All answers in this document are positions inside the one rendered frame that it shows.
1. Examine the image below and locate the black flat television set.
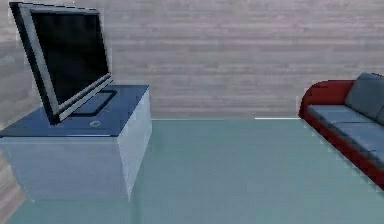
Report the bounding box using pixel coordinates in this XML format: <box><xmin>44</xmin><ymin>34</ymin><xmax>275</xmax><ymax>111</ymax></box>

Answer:
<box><xmin>9</xmin><ymin>1</ymin><xmax>118</xmax><ymax>126</ymax></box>

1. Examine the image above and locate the white cabinet with blue top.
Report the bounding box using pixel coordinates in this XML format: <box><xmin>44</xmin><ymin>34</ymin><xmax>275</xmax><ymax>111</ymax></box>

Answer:
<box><xmin>0</xmin><ymin>84</ymin><xmax>153</xmax><ymax>203</ymax></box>

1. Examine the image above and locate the red sofa with grey cushions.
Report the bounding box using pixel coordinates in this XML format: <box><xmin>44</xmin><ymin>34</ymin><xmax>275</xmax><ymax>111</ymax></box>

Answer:
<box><xmin>298</xmin><ymin>72</ymin><xmax>384</xmax><ymax>192</ymax></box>

